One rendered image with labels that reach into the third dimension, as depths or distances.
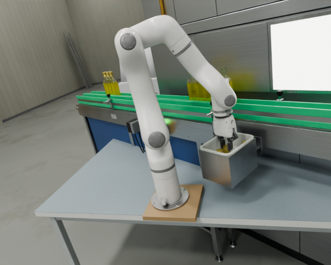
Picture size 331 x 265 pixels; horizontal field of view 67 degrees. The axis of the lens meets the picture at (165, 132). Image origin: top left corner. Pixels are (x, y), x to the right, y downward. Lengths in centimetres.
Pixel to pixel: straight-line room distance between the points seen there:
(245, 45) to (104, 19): 1116
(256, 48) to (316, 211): 80
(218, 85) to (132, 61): 34
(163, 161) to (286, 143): 56
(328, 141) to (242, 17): 72
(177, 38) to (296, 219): 85
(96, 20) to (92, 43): 100
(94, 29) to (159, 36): 1166
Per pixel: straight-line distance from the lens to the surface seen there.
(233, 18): 148
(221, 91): 102
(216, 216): 119
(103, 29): 1243
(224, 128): 116
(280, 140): 127
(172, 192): 121
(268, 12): 138
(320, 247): 184
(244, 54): 145
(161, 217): 120
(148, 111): 103
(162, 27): 103
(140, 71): 101
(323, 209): 125
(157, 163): 113
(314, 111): 119
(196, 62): 105
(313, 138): 121
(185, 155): 162
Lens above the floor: 152
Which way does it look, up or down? 21 degrees down
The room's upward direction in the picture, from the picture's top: 12 degrees counter-clockwise
